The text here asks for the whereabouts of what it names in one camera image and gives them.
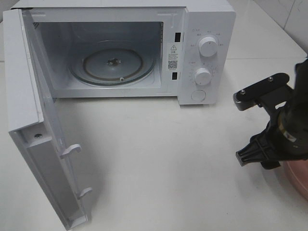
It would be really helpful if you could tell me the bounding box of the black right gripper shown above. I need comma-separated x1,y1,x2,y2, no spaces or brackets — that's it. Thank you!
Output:
236,84,308,170

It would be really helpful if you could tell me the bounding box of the pink round plate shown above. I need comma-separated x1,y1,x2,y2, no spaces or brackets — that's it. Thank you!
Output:
283,160,308,200

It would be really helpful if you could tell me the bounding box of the round white door release button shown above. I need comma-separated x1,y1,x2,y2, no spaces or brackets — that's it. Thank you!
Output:
191,90,206,102

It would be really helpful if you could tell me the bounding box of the white timer knob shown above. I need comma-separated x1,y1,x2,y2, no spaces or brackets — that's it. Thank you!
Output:
194,68,212,86

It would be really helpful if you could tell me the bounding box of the white microwave door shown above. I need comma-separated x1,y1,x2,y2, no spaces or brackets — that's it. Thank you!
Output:
3,9,92,230

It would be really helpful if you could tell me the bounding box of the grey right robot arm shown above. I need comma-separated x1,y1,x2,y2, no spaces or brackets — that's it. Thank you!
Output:
233,61,308,170

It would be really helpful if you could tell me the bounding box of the upper white power knob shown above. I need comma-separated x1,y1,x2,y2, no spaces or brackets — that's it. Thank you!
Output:
198,35,218,57

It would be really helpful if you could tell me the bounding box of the white microwave oven body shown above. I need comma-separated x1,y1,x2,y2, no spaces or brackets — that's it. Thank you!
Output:
9,0,236,105

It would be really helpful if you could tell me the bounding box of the white warning label sticker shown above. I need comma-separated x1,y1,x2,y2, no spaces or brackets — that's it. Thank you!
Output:
167,43,180,71

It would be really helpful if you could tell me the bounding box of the glass microwave turntable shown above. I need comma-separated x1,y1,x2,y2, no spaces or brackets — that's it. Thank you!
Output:
69,40,159,87

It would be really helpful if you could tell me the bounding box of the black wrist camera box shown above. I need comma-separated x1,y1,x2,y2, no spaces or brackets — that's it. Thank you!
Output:
233,73,293,113

